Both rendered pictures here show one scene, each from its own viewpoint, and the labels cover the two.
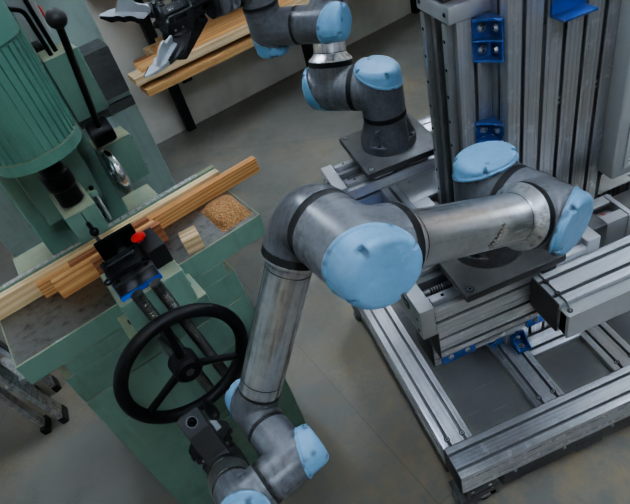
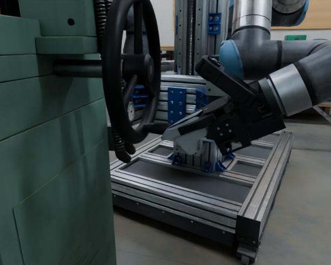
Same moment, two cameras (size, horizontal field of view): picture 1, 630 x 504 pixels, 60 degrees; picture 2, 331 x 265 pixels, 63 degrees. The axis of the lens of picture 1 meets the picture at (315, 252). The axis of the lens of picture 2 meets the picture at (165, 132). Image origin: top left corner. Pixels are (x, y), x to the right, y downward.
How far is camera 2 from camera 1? 1.14 m
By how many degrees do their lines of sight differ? 51
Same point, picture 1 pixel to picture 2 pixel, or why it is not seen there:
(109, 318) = (29, 31)
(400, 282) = not seen: outside the picture
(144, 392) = (35, 168)
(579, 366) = (248, 170)
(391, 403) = (160, 240)
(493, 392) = (228, 189)
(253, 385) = (264, 12)
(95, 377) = not seen: outside the picture
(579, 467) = (273, 223)
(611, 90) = not seen: hidden behind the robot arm
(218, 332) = (90, 124)
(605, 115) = not seen: hidden behind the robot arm
